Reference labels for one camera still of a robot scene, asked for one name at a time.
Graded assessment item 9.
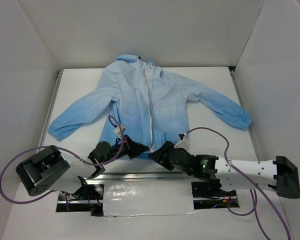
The light blue zip jacket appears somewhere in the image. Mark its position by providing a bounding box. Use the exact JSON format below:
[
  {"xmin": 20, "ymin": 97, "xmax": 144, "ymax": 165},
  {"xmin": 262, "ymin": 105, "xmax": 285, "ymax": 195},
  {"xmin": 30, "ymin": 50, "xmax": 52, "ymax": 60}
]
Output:
[{"xmin": 48, "ymin": 54, "xmax": 252, "ymax": 152}]

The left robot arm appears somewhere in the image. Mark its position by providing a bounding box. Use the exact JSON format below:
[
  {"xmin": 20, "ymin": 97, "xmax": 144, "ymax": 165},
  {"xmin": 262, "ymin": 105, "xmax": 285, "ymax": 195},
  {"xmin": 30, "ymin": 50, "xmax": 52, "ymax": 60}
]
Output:
[{"xmin": 15, "ymin": 135, "xmax": 149, "ymax": 200}]

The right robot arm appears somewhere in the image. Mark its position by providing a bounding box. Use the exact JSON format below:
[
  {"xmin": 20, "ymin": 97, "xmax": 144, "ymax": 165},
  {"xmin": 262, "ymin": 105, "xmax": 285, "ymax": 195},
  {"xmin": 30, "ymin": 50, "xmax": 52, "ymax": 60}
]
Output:
[{"xmin": 148, "ymin": 141, "xmax": 300, "ymax": 199}]

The aluminium rail frame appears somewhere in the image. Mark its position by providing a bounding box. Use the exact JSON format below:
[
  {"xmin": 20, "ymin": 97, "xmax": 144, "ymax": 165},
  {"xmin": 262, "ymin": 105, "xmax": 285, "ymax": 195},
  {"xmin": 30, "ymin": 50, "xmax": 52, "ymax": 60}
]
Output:
[{"xmin": 40, "ymin": 67, "xmax": 258, "ymax": 182}]

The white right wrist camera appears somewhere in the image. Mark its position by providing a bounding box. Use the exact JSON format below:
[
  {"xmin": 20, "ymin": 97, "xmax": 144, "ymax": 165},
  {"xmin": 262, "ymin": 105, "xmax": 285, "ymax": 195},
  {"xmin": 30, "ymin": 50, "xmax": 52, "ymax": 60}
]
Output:
[{"xmin": 174, "ymin": 133, "xmax": 189, "ymax": 150}]

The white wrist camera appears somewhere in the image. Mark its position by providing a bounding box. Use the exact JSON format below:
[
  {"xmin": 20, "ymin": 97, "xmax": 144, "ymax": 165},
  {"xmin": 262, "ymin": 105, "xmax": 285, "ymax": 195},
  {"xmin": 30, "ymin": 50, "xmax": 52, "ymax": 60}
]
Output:
[
  {"xmin": 114, "ymin": 124, "xmax": 126, "ymax": 139},
  {"xmin": 174, "ymin": 133, "xmax": 189, "ymax": 150}
]

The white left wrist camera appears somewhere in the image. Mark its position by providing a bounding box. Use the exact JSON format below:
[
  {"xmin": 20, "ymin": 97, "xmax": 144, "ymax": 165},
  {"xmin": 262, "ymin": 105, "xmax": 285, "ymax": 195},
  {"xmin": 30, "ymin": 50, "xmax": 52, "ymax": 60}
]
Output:
[{"xmin": 114, "ymin": 124, "xmax": 126, "ymax": 139}]

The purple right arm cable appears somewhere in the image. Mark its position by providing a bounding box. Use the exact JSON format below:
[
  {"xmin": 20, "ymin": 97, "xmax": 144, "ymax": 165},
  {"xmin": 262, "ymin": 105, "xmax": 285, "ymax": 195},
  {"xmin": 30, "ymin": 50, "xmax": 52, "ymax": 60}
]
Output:
[{"xmin": 183, "ymin": 127, "xmax": 292, "ymax": 240}]

